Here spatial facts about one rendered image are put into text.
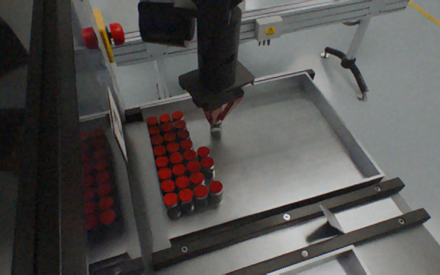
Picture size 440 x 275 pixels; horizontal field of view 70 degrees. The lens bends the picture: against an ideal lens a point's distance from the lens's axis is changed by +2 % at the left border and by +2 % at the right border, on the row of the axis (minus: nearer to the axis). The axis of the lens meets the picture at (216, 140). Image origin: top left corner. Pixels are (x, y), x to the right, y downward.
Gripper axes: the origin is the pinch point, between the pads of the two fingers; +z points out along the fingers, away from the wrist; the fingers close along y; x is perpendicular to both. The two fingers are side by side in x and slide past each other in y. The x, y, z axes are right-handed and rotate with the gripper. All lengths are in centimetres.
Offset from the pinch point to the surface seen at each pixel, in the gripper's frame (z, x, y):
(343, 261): 4.0, 29.0, -2.9
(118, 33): -7.5, -20.7, 7.8
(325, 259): 1.8, 27.6, 0.1
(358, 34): 60, -57, -133
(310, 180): 4.1, 16.9, -8.2
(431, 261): 3.9, 35.5, -13.4
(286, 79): 1.5, -2.5, -18.7
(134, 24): 67, -141, -32
